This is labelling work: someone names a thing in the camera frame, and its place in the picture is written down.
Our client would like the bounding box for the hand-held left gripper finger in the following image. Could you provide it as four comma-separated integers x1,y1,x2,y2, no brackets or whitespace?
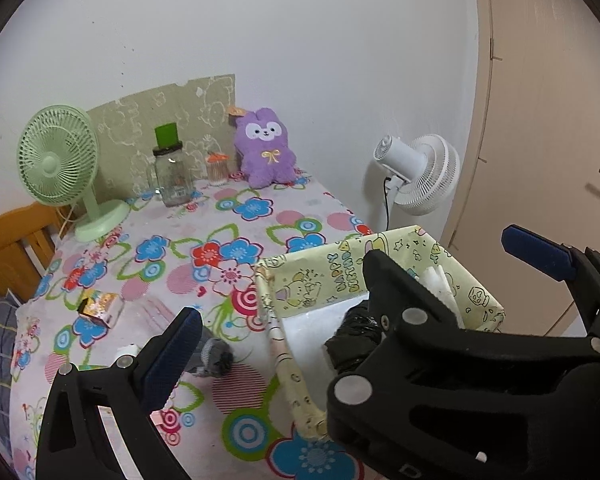
36,307,204,480

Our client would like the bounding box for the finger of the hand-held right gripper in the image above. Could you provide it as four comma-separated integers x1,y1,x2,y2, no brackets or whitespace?
325,249,600,456
500,225,600,361

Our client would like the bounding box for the grey sock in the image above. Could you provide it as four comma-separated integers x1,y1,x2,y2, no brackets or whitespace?
187,332,234,379

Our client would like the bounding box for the yellow cartoon fabric basket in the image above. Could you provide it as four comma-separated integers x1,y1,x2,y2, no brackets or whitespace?
255,225,507,443

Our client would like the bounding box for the white tissue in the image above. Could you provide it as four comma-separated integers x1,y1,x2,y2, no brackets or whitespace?
419,266,463,328

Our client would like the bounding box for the clear plastic pouch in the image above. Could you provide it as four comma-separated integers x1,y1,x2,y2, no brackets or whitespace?
130,294,186,334

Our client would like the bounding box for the black plastic bag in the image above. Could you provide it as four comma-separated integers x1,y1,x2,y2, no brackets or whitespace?
324,302,384,372

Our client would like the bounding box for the small colourful box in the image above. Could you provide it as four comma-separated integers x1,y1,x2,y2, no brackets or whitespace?
77,290,121,329

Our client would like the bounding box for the floral tablecloth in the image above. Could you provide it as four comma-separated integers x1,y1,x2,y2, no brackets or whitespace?
9,167,377,480

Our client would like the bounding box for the white fan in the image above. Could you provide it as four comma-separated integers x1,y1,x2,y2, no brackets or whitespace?
372,134,461,217

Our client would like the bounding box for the beige door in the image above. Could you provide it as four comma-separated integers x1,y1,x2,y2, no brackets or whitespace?
440,0,600,339

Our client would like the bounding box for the glass jar with black lid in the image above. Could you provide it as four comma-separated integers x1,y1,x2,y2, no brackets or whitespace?
147,144,191,207

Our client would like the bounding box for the small glass with orange lid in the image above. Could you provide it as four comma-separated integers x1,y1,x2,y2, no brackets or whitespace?
206,152,229,186

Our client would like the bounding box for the purple plush rabbit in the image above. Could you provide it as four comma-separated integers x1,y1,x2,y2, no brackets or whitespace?
228,106,301,189

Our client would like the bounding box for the green plastic cup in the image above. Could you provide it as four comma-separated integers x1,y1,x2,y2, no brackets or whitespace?
155,122,181,150

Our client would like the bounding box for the green desk fan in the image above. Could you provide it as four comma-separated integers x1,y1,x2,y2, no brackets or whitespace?
19,105,130,244

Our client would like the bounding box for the green patterned board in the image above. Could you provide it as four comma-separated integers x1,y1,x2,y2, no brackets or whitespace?
85,74,237,201

